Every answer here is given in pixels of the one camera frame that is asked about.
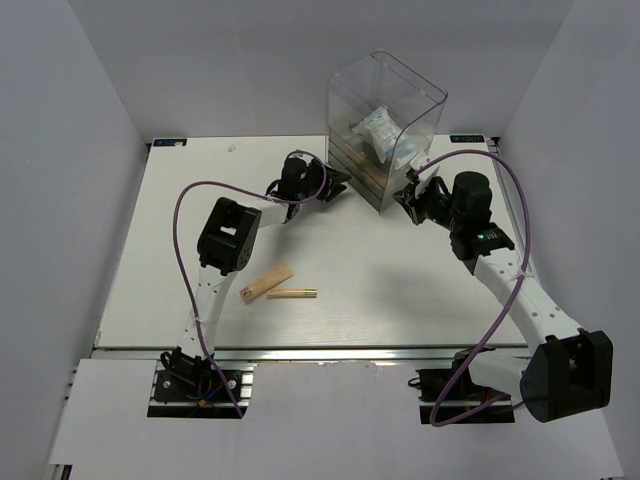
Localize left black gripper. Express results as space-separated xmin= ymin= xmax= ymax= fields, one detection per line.
xmin=296 ymin=158 xmax=351 ymax=203

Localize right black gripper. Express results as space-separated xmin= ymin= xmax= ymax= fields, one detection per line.
xmin=393 ymin=177 xmax=463 ymax=232

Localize cotton pad pack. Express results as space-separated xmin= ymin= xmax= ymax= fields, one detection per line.
xmin=393 ymin=141 xmax=427 ymax=170
xmin=351 ymin=106 xmax=401 ymax=163

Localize clear acrylic organizer box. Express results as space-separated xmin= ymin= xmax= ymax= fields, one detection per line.
xmin=326 ymin=50 xmax=448 ymax=213

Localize beige foundation tube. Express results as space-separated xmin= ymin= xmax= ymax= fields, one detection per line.
xmin=240 ymin=263 xmax=294 ymax=305

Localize gold slim concealer stick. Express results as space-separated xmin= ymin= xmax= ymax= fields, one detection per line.
xmin=267 ymin=288 xmax=318 ymax=299

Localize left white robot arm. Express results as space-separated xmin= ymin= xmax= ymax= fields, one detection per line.
xmin=172 ymin=150 xmax=350 ymax=365

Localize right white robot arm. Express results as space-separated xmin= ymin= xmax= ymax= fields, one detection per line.
xmin=394 ymin=171 xmax=613 ymax=423

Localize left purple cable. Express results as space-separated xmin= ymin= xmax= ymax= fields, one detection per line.
xmin=171 ymin=149 xmax=331 ymax=419

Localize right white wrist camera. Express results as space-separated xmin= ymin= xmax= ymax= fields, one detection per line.
xmin=405 ymin=151 xmax=439 ymax=196

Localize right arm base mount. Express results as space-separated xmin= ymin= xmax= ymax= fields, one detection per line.
xmin=407 ymin=368 xmax=515 ymax=425

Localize aluminium table front rail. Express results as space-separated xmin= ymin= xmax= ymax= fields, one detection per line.
xmin=91 ymin=345 xmax=530 ymax=362

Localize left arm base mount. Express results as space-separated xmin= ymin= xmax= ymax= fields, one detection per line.
xmin=147 ymin=348 xmax=253 ymax=420

